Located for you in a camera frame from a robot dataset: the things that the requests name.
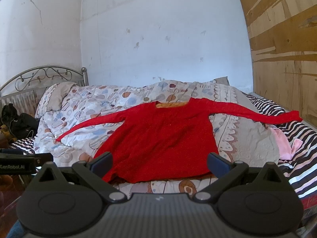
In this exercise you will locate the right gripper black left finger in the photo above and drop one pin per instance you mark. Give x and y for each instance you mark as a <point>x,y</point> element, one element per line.
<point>93,172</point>

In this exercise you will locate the metal scrollwork bed headboard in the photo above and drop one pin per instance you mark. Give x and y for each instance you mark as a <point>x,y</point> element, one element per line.
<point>25,89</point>

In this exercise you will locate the grey pillow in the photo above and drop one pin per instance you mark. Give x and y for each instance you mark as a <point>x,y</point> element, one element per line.
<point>53,97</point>

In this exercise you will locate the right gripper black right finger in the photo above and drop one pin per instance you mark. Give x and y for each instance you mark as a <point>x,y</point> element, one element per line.
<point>228,175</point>

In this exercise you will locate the pink garment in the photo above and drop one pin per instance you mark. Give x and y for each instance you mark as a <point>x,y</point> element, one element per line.
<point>286,151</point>

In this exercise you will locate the black bag on bed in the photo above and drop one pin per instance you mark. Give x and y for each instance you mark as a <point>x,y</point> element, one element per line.
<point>21,125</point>

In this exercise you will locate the black white striped bedsheet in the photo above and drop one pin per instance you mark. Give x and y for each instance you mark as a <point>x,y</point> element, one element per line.
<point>300,169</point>

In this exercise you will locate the brown wooden wardrobe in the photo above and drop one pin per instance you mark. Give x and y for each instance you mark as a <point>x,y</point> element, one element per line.
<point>282,36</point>

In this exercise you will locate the red knit sweater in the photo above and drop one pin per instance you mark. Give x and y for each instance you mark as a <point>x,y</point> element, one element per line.
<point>154,142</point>

